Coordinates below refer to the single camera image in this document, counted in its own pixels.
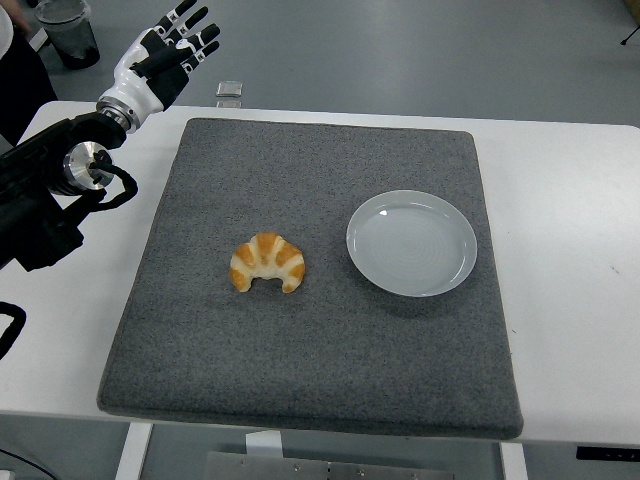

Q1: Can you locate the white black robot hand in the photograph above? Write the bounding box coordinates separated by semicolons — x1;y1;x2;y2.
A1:
98;0;222;115

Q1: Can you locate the croissant bread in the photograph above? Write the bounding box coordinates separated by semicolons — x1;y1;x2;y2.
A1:
229;231;307;294

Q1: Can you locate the white round plate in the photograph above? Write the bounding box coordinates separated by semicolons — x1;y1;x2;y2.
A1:
346;189;479;299

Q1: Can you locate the grey metal plate with screws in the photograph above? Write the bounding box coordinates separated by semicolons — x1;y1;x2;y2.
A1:
204;451;386;480

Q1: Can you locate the black trash bin with liner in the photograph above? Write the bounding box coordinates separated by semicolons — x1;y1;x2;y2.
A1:
34;0;101;70

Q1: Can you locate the grey square mat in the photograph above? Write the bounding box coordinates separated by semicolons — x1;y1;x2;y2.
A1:
96;117;525;441

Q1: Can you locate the white table leg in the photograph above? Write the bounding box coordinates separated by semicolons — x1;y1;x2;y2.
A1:
499;442;529;480
114;422;154;480

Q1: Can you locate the black table control panel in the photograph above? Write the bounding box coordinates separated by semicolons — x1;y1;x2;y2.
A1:
575;445;640;462

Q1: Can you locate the white bracket under table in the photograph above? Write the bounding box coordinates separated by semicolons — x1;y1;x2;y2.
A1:
244;430;286;459

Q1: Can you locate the black floor cable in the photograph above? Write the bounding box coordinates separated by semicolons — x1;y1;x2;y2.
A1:
0;447;51;480

